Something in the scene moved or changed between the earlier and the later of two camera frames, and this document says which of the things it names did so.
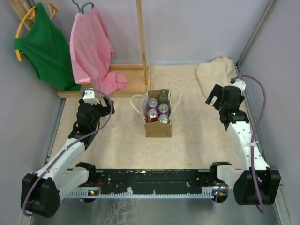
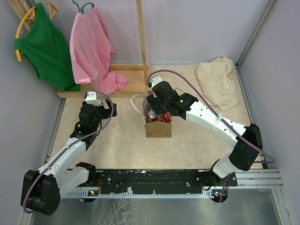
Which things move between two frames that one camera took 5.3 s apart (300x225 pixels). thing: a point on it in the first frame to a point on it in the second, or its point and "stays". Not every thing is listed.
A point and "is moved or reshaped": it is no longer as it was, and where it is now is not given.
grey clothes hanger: x=81 y=9 stays
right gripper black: x=216 y=91 to x=153 y=100
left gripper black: x=105 y=109 stays
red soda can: x=163 y=118 is moved or reshaped
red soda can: x=152 y=116 stays
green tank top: x=46 y=48 stays
